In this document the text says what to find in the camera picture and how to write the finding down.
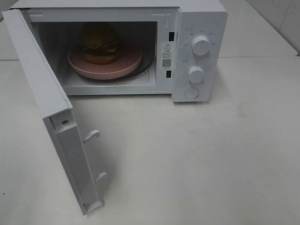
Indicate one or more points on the white microwave door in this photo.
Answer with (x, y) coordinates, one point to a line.
(56, 110)

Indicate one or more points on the pink round plate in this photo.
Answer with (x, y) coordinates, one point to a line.
(125, 47)

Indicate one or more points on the glass microwave turntable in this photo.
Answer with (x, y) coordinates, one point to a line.
(143, 68)

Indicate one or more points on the upper white power knob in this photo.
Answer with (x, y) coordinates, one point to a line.
(200, 44)

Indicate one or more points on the lower white timer knob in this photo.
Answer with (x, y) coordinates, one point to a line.
(196, 74)

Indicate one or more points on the toy hamburger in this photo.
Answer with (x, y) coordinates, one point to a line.
(100, 43)

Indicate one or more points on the white warning label sticker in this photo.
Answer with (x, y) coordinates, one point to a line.
(167, 49)

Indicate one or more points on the white microwave oven body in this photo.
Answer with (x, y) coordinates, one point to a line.
(146, 23)

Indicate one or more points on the round white door button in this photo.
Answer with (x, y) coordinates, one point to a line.
(192, 93)

